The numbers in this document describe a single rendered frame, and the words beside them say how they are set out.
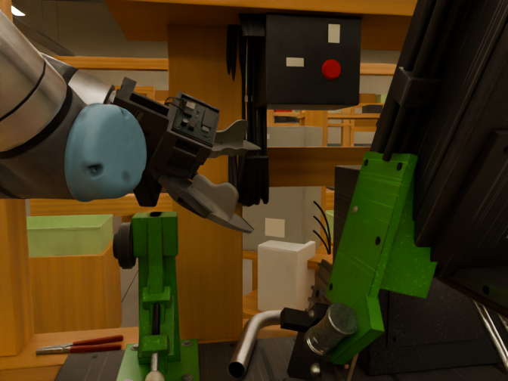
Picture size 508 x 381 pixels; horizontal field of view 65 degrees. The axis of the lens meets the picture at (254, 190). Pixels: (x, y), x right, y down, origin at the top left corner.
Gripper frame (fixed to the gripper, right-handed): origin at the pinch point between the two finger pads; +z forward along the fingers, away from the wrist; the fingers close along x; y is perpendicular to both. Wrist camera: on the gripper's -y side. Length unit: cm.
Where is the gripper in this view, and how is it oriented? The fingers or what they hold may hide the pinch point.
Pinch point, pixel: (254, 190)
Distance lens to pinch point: 53.0
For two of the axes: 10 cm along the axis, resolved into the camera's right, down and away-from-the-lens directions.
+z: 8.8, 3.5, 3.1
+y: 4.7, -5.5, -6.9
